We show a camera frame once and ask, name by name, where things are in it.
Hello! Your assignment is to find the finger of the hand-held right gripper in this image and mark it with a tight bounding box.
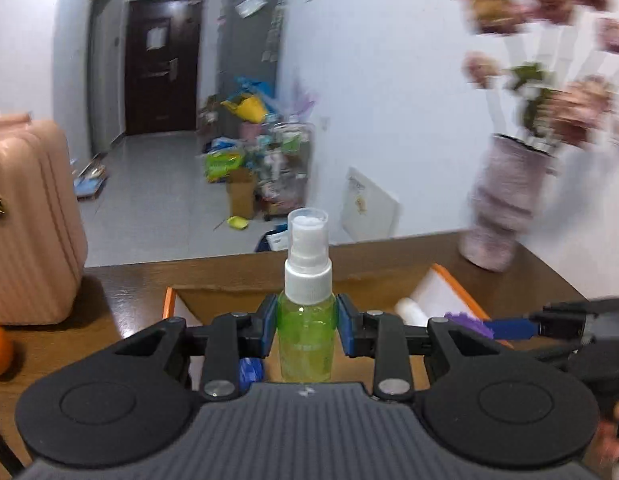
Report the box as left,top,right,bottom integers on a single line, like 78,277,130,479
484,298,619,344

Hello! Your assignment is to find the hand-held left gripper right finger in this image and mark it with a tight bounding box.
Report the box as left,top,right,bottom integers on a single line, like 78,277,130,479
336,292,496,403

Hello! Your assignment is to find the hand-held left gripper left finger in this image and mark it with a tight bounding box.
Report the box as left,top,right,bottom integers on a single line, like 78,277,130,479
114,294,279,402

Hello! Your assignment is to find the green spray bottle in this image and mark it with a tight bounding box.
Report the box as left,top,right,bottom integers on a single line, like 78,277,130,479
276,207,337,384

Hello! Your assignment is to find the orange-rimmed cardboard box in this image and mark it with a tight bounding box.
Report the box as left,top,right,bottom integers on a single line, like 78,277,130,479
162,262,516,392

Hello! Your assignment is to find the person's right hand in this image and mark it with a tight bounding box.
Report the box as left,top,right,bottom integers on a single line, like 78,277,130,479
595,394,619,477

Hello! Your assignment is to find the purple ribbed cap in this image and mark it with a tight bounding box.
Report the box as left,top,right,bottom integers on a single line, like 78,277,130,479
443,311,496,342

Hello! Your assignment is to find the blue ribbed cap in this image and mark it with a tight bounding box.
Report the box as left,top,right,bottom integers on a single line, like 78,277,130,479
240,357,265,394

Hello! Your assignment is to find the white plastic bottle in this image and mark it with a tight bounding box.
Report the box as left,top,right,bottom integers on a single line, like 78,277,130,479
393,297,431,329

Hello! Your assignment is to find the blue and white packet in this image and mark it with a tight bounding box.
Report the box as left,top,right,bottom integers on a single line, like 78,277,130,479
254,230,291,254

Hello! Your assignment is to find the white board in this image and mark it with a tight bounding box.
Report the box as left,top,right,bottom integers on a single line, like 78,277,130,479
339,166,401,242

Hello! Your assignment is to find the small brown cardboard box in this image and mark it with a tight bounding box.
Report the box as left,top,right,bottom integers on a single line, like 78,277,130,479
227,169,258,219

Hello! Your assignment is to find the pale purple ribbed vase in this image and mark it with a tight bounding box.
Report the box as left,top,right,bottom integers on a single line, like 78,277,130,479
458,133,559,273

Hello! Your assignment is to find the green plastic packet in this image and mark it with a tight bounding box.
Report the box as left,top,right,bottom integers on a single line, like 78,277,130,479
204,150,246,184

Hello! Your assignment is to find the yellow watering can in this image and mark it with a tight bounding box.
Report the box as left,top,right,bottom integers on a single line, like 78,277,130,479
220,94,268,124

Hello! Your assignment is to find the purple dried plant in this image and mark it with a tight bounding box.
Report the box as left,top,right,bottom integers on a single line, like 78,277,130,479
292,79,318,122

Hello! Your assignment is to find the blue pet feeder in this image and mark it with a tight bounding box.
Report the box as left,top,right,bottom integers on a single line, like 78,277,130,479
74,159,111,200

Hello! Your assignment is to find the dark brown door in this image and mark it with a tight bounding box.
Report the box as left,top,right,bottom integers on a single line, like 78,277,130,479
124,0,206,136

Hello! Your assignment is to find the pink suitcase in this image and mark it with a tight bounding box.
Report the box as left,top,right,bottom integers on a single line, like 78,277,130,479
0,114,89,326

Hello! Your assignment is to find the grey tall cabinet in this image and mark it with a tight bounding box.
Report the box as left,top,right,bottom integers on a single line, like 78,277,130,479
217,0,286,102

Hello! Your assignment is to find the pink flower bouquet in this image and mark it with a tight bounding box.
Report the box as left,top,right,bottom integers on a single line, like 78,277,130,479
459,0,619,155

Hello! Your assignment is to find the grey metal door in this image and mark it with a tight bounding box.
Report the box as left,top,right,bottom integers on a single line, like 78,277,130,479
88,0,114,157

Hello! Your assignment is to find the wire storage trolley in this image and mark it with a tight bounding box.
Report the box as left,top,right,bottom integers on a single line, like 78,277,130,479
262,121,313,222

